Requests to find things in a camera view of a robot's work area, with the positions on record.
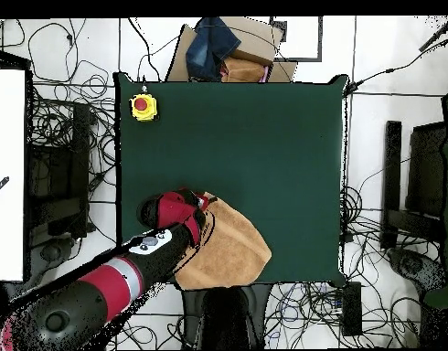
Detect tan terry towel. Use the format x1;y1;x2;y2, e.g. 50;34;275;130
174;191;273;292

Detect black flat bar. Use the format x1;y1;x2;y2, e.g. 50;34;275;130
382;120;403;251

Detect dark green tablecloth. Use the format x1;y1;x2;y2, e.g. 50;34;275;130
112;71;349;288

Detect yellow emergency stop button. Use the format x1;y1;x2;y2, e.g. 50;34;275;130
130;84;159;122

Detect brown folded cloth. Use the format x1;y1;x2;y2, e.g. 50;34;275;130
220;56;269;83

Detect black equipment rack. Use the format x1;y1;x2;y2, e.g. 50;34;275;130
26;101;93;239

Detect blue denim jeans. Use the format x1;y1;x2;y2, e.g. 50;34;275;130
185;16;242;82

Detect brown cardboard box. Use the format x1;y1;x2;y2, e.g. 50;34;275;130
165;16;298;83

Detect black power box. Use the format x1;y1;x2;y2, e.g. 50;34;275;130
341;281;363;336

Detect white table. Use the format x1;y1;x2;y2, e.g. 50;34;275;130
0;68;27;282

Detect black stand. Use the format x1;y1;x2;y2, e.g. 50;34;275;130
406;122;448;220

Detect black rod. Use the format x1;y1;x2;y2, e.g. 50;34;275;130
419;16;448;52

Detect black pedestal foot with knob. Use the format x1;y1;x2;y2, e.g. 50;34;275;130
245;283;273;348
180;288;207;348

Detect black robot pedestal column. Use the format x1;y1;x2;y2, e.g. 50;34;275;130
199;286;256;350

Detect black caster base with cables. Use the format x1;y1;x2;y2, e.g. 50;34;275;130
387;247;448;293
30;236;77;273

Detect black square frame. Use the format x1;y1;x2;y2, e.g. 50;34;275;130
269;16;324;62

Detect black cable with connector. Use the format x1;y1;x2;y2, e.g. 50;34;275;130
346;36;448;92

